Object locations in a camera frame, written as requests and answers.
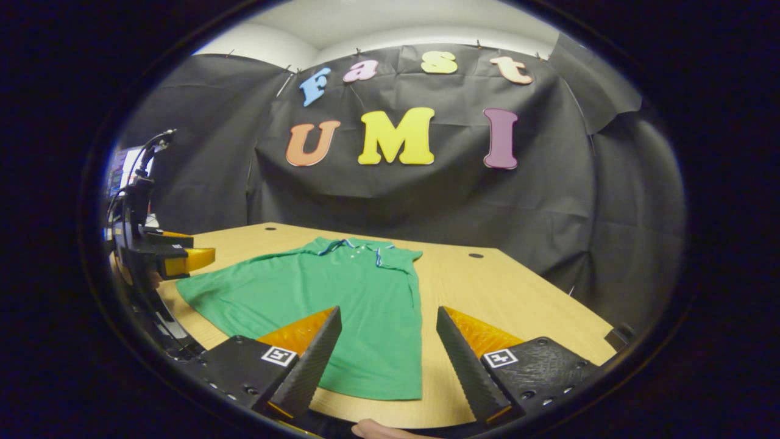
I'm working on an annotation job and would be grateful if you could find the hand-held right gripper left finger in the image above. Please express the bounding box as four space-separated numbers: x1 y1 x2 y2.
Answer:
196 305 343 421

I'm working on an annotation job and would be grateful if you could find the green T-shirt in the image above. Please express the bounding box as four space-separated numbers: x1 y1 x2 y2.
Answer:
175 237 424 401

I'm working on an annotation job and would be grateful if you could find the computer monitor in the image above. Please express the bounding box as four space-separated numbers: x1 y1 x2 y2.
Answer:
108 146 147 197

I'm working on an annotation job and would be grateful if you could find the black backdrop cloth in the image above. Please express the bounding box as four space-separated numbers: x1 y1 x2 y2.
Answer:
119 34 686 330

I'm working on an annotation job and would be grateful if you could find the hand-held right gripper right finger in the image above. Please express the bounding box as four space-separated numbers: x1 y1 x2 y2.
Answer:
436 305 603 426

